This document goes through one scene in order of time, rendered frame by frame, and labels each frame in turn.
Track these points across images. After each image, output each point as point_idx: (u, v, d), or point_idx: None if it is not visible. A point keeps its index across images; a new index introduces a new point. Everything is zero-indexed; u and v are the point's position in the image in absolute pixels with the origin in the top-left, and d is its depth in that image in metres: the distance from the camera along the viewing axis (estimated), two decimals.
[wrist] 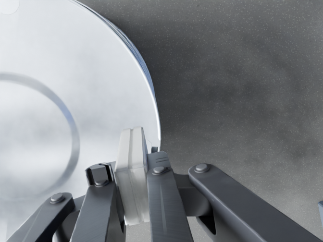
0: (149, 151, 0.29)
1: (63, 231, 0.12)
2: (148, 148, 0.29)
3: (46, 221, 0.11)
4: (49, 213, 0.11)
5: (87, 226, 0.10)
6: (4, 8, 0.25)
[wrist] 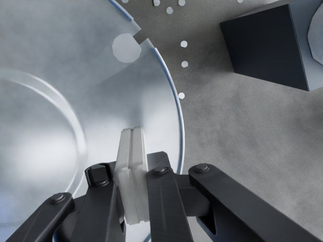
0: (135, 44, 0.22)
1: (63, 231, 0.12)
2: (131, 42, 0.22)
3: (46, 221, 0.11)
4: (49, 213, 0.11)
5: (87, 226, 0.10)
6: None
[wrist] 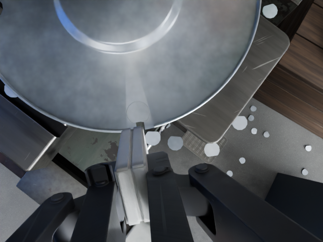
0: None
1: (63, 231, 0.12)
2: None
3: (46, 221, 0.11)
4: (49, 213, 0.11)
5: (87, 226, 0.10)
6: None
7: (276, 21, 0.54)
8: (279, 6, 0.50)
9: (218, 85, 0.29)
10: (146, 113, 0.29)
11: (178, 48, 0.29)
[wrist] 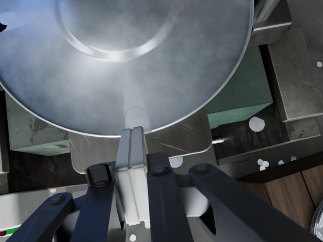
0: None
1: (63, 231, 0.12)
2: None
3: (46, 221, 0.11)
4: (49, 213, 0.11)
5: (87, 226, 0.10)
6: None
7: (271, 141, 0.52)
8: (278, 129, 0.48)
9: (215, 89, 0.29)
10: (144, 118, 0.29)
11: (174, 54, 0.30)
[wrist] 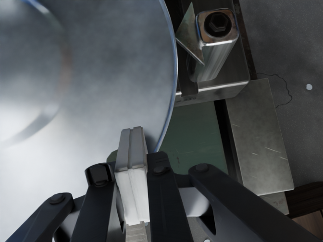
0: None
1: (63, 231, 0.12)
2: None
3: (46, 221, 0.11)
4: (49, 213, 0.11)
5: (87, 226, 0.10)
6: None
7: None
8: None
9: None
10: None
11: None
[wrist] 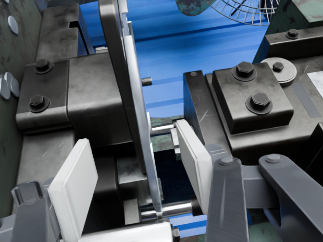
0: None
1: None
2: None
3: None
4: None
5: None
6: None
7: None
8: None
9: None
10: None
11: None
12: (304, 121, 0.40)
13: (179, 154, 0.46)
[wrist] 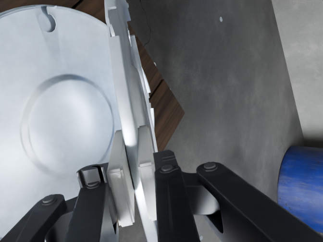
0: None
1: (55, 233, 0.12)
2: None
3: (38, 223, 0.11)
4: (41, 215, 0.11)
5: (80, 228, 0.10)
6: None
7: None
8: None
9: None
10: None
11: None
12: None
13: None
